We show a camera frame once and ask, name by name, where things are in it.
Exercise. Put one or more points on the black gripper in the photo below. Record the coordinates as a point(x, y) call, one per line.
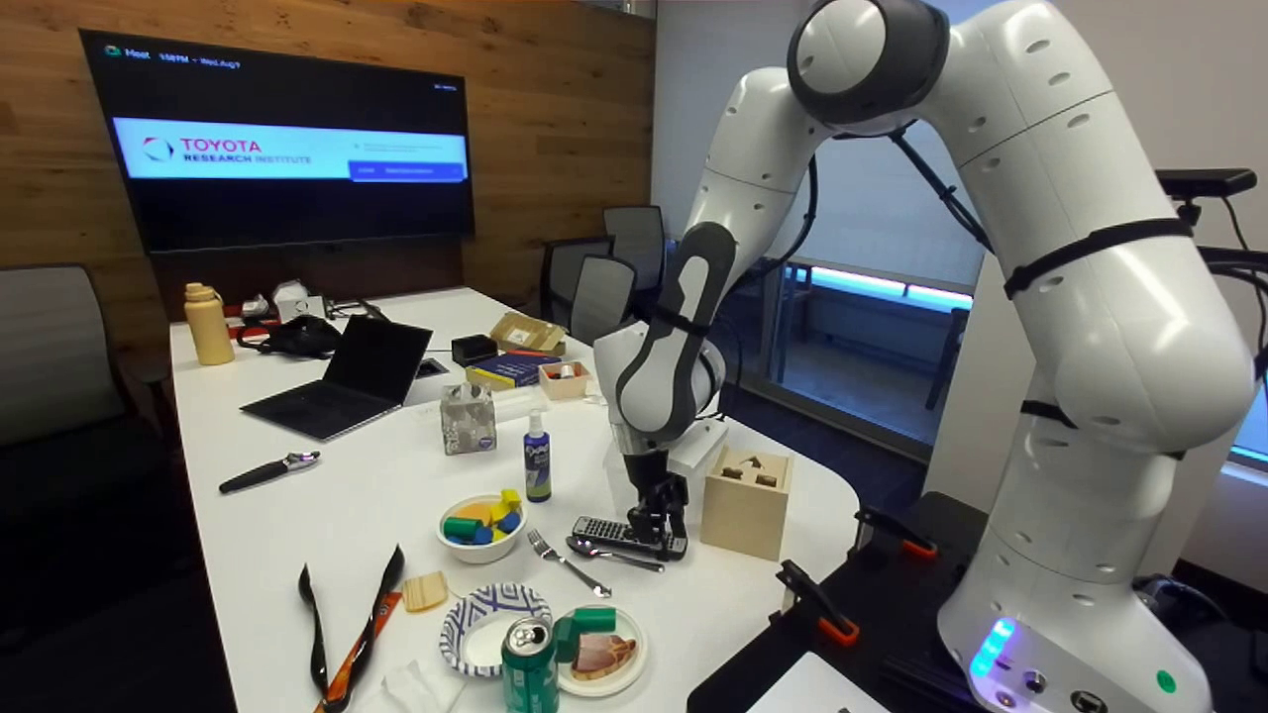
point(657, 490)

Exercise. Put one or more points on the silver metal fork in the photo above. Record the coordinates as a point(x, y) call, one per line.
point(551, 554)

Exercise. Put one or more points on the white bowl with blocks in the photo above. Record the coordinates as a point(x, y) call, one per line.
point(486, 527)

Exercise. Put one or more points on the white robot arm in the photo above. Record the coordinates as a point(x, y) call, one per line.
point(1135, 355)

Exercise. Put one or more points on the black remote control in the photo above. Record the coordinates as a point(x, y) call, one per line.
point(620, 536)

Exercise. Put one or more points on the silver metal spoon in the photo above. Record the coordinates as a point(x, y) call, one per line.
point(587, 546)

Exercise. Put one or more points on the wooden shape sorter cube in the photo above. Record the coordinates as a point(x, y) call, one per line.
point(745, 499)

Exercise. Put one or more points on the clear plastic storage bin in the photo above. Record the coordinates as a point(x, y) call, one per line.
point(694, 443)

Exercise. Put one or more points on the white plate with food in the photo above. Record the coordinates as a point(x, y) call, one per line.
point(600, 652)

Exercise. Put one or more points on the blue spray bottle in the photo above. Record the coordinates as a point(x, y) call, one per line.
point(537, 462)

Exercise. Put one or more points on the small wooden tray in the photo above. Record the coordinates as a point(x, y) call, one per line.
point(564, 381)

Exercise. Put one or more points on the green soda can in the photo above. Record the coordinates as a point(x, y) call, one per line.
point(527, 665)

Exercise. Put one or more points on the black clamp orange tip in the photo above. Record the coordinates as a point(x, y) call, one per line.
point(900, 532)
point(830, 622)

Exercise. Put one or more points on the blue book box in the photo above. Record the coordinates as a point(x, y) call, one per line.
point(506, 372)

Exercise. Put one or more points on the patterned paper plate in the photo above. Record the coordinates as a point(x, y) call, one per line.
point(476, 622)

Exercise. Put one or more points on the tan sponge square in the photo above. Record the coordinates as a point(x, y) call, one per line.
point(427, 590)

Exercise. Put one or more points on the grey office chair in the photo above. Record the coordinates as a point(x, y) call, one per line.
point(600, 297)

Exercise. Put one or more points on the black laptop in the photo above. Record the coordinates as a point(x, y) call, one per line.
point(369, 372)

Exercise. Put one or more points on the black marker pen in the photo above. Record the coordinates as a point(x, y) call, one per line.
point(274, 467)

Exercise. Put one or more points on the yellow mustard bottle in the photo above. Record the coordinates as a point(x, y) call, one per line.
point(208, 323)

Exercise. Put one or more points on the dark office chair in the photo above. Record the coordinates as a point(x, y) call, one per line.
point(72, 439)

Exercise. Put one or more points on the wall mounted tv screen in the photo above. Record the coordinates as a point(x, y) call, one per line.
point(226, 146)

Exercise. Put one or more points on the black camera on stand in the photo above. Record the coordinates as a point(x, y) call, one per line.
point(1185, 187)

